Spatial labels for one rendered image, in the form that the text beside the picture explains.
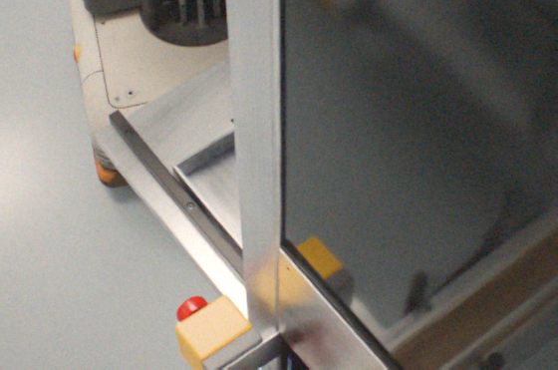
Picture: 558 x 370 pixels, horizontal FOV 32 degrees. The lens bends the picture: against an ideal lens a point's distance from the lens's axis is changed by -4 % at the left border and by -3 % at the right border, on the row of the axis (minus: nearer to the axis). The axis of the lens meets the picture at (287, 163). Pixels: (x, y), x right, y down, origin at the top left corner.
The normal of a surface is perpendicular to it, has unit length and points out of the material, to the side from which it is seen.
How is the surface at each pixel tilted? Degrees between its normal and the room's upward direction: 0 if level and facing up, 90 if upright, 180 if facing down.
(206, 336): 0
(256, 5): 90
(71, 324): 0
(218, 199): 0
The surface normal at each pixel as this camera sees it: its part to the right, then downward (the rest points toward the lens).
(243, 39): -0.80, 0.49
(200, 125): 0.00, -0.58
